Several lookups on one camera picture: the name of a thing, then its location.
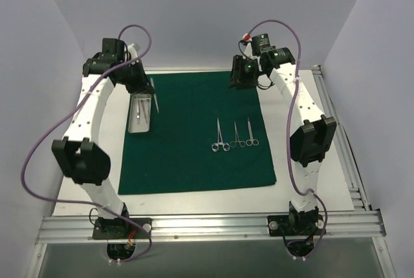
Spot aluminium rail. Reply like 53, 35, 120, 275
312, 68, 373, 211
36, 211, 386, 244
144, 66, 231, 73

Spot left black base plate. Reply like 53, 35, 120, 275
92, 217, 148, 240

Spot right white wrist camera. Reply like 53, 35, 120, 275
241, 34, 256, 60

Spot silver tweezers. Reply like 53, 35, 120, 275
135, 98, 142, 125
150, 78, 160, 114
142, 98, 151, 125

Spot silver surgical scissors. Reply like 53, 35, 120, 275
245, 118, 259, 147

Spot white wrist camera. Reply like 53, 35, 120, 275
127, 43, 140, 59
241, 34, 256, 60

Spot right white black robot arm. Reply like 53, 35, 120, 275
229, 34, 337, 235

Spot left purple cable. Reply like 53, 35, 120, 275
21, 25, 153, 264

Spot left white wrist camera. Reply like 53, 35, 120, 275
127, 43, 140, 59

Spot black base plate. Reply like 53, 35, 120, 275
92, 217, 148, 240
267, 214, 326, 237

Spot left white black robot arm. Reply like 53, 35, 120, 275
52, 38, 153, 239

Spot green surgical cloth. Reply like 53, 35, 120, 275
118, 71, 276, 195

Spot silver metal instrument tray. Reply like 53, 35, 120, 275
127, 94, 152, 134

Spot back aluminium rail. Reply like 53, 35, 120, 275
144, 66, 231, 73

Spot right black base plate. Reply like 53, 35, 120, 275
267, 214, 326, 237

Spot silver curved hemostat forceps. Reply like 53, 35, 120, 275
215, 118, 225, 143

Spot right aluminium rail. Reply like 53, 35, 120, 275
312, 68, 373, 211

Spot front aluminium rail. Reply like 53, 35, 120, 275
36, 211, 386, 244

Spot silver straight hemostat forceps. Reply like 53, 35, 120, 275
230, 122, 246, 148

